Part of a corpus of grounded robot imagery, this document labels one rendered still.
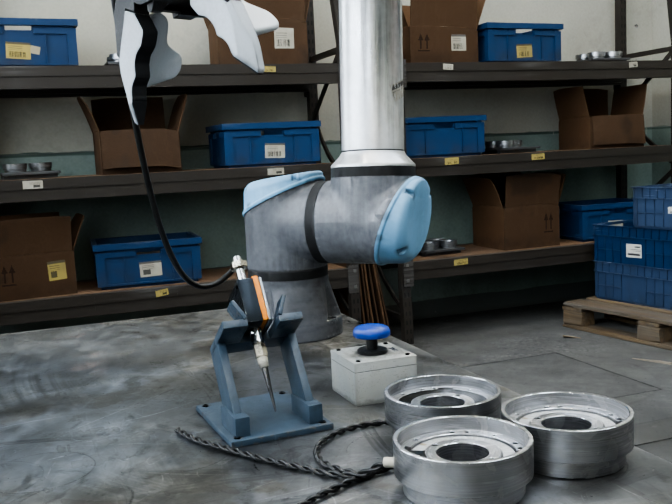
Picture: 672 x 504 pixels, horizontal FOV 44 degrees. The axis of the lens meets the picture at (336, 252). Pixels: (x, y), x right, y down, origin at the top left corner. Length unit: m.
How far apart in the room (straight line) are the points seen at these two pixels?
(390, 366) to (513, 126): 4.65
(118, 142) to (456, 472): 3.58
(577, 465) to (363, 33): 0.65
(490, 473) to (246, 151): 3.70
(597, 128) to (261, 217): 4.15
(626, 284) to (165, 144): 2.60
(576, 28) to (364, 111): 4.74
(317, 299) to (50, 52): 3.11
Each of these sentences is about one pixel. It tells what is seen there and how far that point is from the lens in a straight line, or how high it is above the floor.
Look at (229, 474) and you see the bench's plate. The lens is 0.72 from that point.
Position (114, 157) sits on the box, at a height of 1.08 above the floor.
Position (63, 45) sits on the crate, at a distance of 4.15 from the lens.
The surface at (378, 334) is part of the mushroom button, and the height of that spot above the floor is 0.87.
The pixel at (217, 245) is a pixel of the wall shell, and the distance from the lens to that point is 4.72.
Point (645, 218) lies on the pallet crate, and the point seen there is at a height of 0.63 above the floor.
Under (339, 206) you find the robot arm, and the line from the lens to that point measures 1.10.
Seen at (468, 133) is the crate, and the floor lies 1.12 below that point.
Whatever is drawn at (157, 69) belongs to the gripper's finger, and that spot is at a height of 1.14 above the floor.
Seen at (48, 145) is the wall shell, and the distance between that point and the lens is 4.60.
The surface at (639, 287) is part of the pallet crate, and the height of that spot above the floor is 0.24.
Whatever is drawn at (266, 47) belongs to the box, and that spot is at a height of 1.59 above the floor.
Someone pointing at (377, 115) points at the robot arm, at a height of 1.10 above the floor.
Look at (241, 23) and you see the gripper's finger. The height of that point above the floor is 1.16.
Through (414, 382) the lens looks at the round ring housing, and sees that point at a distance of 0.81.
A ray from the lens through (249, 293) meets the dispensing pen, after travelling 0.82.
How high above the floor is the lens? 1.06
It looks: 7 degrees down
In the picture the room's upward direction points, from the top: 3 degrees counter-clockwise
